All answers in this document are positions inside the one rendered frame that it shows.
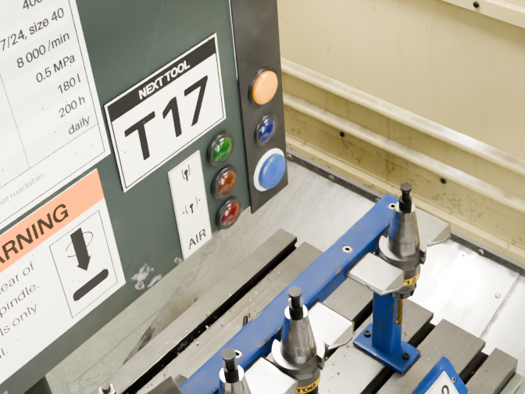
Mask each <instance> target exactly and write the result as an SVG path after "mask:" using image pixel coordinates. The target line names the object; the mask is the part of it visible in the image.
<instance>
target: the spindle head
mask: <svg viewBox="0 0 525 394"><path fill-rule="evenodd" d="M75 2H76V5H77V11H78V15H79V18H80V25H81V28H82V32H83V36H84V41H85V45H86V49H87V55H88V58H89V62H90V65H91V72H92V75H93V79H94V83H95V88H96V92H97V96H98V102H99V105H100V109H101V112H102V119H103V122H104V126H105V132H106V135H107V139H108V143H109V149H110V152H111V153H110V154H108V155H107V156H106V157H104V158H103V159H101V160H100V161H98V162H97V163H96V164H94V165H93V166H92V167H90V168H88V169H87V170H85V171H84V172H83V173H82V174H80V175H78V176H77V177H75V178H74V179H73V180H72V181H70V182H68V183H67V184H65V185H63V186H62V187H61V188H60V189H58V190H57V191H55V192H53V193H52V194H51V195H50V196H48V197H47V198H45V199H43V200H42V201H41V202H39V203H38V204H37V205H35V206H33V207H32V208H31V209H29V210H28V211H27V212H25V213H23V214H22V215H21V216H19V217H17V218H16V219H15V220H13V221H12V222H11V223H9V224H7V225H6V226H4V227H3V228H2V229H1V230H0V235H1V234H3V233H4V232H6V231H7V230H9V229H10V228H11V227H13V226H14V225H16V224H17V223H19V222H20V221H21V220H23V219H24V218H26V217H27V216H29V215H30V214H32V213H33V212H34V211H35V210H37V209H39V208H40V207H42V206H43V205H44V204H45V203H47V202H49V201H50V200H52V199H53V198H55V197H56V196H57V195H59V194H60V193H61V192H63V191H65V190H66V189H68V188H69V187H70V186H71V185H73V184H75V183H76V182H78V181H79V180H80V179H81V178H83V177H85V176H86V175H87V174H89V173H90V172H92V171H93V170H95V169H97V171H98V176H99V180H100V183H101V186H102V191H103V195H104V198H105V204H106V207H107V210H108V214H109V219H110V223H111V226H112V232H113V235H114V238H115V242H116V247H117V251H118V254H119V258H120V263H121V267H122V270H123V276H124V279H125V282H126V283H125V284H124V285H122V286H121V287H120V288H118V289H117V290H116V291H115V292H114V293H113V294H112V295H110V296H109V297H108V298H106V299H105V300H104V301H102V302H101V303H100V304H98V305H97V306H96V307H95V308H94V309H93V310H92V311H90V312H89V313H88V314H86V315H85V316H84V317H82V318H81V319H80V320H79V321H78V322H77V323H76V324H74V325H73V326H72V327H70V328H69V329H68V330H66V331H65V332H64V333H63V334H61V335H60V336H59V337H58V338H57V339H56V340H54V341H53V342H52V343H50V344H49V345H48V346H46V347H45V348H44V349H43V350H42V351H40V352H39V353H38V354H37V355H36V356H34V357H33V358H32V359H31V360H29V361H28V362H27V363H25V364H24V365H23V366H22V367H21V368H20V369H18V370H17V371H16V372H14V373H13V374H12V375H10V376H9V377H8V378H7V379H6V380H4V382H2V383H1V384H0V394H24V393H25V392H26V391H27V390H28V389H29V388H30V387H31V386H33V385H34V384H35V383H36V382H38V381H39V380H40V379H42V378H43V377H44V376H45V375H46V374H47V373H48V372H49V371H51V370H52V369H53V368H54V367H56V366H57V365H58V364H60V363H61V362H62V361H63V360H65V359H66V358H67V357H68V356H69V355H70V354H71V353H73V352H74V351H75V350H76V349H78V348H79V347H80V346H82V345H83V344H84V343H85V342H86V341H87V340H88V339H89V338H91V337H92V336H93V335H94V334H96V333H97V332H98V331H100V330H101V329H102V328H103V327H105V326H106V325H107V324H108V323H109V322H110V321H111V320H112V319H114V318H115V317H116V316H118V315H119V314H120V313H121V312H123V311H124V310H125V309H126V308H127V307H128V306H129V305H130V304H132V303H133V302H134V301H136V300H137V299H138V298H139V297H141V296H142V295H143V294H144V293H146V292H147V291H148V290H149V289H150V288H151V287H152V286H154V285H155V284H156V283H157V282H159V281H160V280H161V279H162V278H164V277H165V276H166V275H167V274H168V273H169V272H170V271H172V270H173V269H174V268H175V267H177V266H178V265H179V264H180V263H182V262H183V261H184V258H183V254H182V249H181V245H180V237H179V232H178V227H177V219H176V215H175V210H174V206H173V198H172V193H171V189H170V181H169V176H168V172H170V171H171V170H172V169H173V168H175V167H176V166H178V165H179V164H180V163H182V162H183V161H185V160H186V159H187V158H188V157H189V156H191V155H192V154H194V153H195V152H197V151H199V152H200V158H201V164H202V174H203V179H204V185H205V195H206V201H207V206H208V211H209V222H210V227H211V233H212V237H213V236H214V235H215V234H217V233H218V232H219V231H220V230H222V229H220V228H219V227H217V225H216V214H217V211H218V209H219V208H220V206H221V204H222V203H223V202H224V201H225V200H226V199H229V198H230V197H233V196H234V197H237V198H239V199H240V200H241V213H242V212H243V211H245V210H246V209H247V208H249V207H250V198H249V190H248V175H247V167H246V159H245V144H244V137H243V129H242V121H241V106H240V98H239V90H238V79H237V71H236V63H235V55H234V40H233V32H232V24H231V17H230V2H229V0H75ZM213 33H216V40H217V47H218V53H219V61H220V73H221V81H222V87H223V100H224V107H225V114H226V118H225V119H224V120H222V121H221V122H219V123H218V124H217V125H216V126H215V127H213V128H212V129H210V130H209V131H207V132H206V133H204V134H203V135H202V136H201V137H199V138H198V139H196V140H195V141H193V142H192V143H191V144H190V145H188V146H187V147H186V148H184V149H183V150H181V151H180V152H179V153H177V154H176V155H175V156H173V157H172V158H171V159H169V160H167V161H166V162H165V163H164V164H163V165H161V166H160V167H158V168H157V169H155V170H154V171H152V172H151V173H150V174H149V175H148V176H146V177H144V178H143V179H142V180H140V181H139V182H138V183H137V184H135V185H134V186H132V187H131V188H129V189H128V190H127V191H125V192H123V189H122V185H121V182H120V176H119V172H118V169H117V165H116V159H115V155H114V151H113V145H112V142H111V138H110V134H109V128H108V124H107V121H106V117H105V111H104V107H103V105H104V104H105V103H107V102H108V101H110V100H111V99H113V98H115V97H116V96H117V95H119V94H120V93H122V92H124V91H126V90H127V89H128V88H130V87H131V86H133V85H134V84H136V83H137V82H139V81H141V80H142V79H144V78H145V77H147V76H148V75H149V74H151V73H153V72H155V71H156V70H157V69H159V68H160V67H162V66H164V65H165V64H167V63H168V62H170V61H171V60H173V59H175V58H176V57H178V56H179V55H180V54H182V53H183V52H186V51H187V50H188V49H190V48H191V47H193V46H194V45H196V44H198V43H199V42H200V41H202V40H204V39H205V38H207V37H208V36H209V35H211V34H213ZM221 131H229V132H230V133H231V134H232V135H233V136H234V151H233V152H232V154H231V156H230V158H229V159H228V161H226V162H225V163H224V164H222V165H221V166H218V167H215V166H213V165H211V164H209V162H208V160H207V149H208V147H209V143H210V142H211V141H212V139H213V138H214V137H215V136H216V135H217V134H219V133H220V132H221ZM226 165H232V166H234V167H236V168H237V171H238V180H237V184H236V186H235V188H234V190H233V191H232V192H231V193H230V194H229V195H228V196H227V197H226V198H224V199H217V198H216V197H214V196H213V194H212V182H213V178H214V177H215V176H216V173H217V172H218V171H219V170H220V169H221V168H222V167H225V166H226Z"/></svg>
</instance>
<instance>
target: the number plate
mask: <svg viewBox="0 0 525 394"><path fill-rule="evenodd" d="M424 394H459V393H458V392H457V390H456V389H455V386H454V385H453V384H452V382H451V380H450V379H449V377H448V375H447V374H446V373H445V371H443V372H442V374H441V375H440V376H439V377H438V378H437V380H436V381H435V382H434V383H433V385H432V386H431V387H430V388H429V389H428V390H427V391H426V392H425V393H424Z"/></svg>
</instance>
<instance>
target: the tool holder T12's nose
mask: <svg viewBox="0 0 525 394"><path fill-rule="evenodd" d="M416 285H417V283H414V284H413V285H410V286H405V287H401V288H400V289H399V290H398V291H397V292H392V293H389V295H390V296H392V297H394V298H396V299H407V298H409V297H410V296H413V294H414V292H415V290H416Z"/></svg>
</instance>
